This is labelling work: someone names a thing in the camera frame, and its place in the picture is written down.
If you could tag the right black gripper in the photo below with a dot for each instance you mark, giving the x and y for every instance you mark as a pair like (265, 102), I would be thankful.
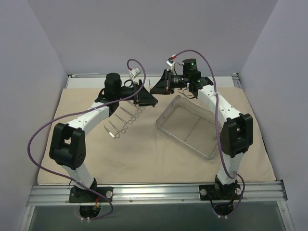
(167, 82)

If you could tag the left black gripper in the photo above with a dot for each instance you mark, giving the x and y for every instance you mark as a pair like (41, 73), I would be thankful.
(139, 94)

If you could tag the steel scissors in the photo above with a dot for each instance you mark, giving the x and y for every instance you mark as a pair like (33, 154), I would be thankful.
(140, 109)

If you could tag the steel ring-handled clamp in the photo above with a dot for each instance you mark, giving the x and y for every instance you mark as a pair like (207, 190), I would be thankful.
(133, 117)

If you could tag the steel curved hemostat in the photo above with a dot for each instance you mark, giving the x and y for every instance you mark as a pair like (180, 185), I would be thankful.
(125, 123)

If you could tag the wire mesh instrument tray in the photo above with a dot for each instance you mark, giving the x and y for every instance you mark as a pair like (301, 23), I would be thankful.
(190, 125)

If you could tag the steel straight hemostat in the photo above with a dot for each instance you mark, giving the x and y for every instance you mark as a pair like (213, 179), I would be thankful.
(118, 131)

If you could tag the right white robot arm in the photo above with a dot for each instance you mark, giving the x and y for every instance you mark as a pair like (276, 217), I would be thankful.
(234, 130)

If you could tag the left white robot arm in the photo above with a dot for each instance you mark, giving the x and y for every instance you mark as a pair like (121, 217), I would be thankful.
(68, 143)

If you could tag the right aluminium side rail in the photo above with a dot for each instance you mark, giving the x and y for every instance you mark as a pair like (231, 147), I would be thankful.
(236, 80)

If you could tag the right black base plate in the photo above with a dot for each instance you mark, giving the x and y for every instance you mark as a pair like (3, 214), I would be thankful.
(215, 192)

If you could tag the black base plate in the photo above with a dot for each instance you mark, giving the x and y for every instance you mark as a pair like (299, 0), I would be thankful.
(215, 192)
(78, 195)

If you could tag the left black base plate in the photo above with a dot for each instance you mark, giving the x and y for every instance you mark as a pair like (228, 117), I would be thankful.
(78, 195)

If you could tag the aluminium front rail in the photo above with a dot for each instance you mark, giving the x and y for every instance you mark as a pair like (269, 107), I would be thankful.
(141, 194)

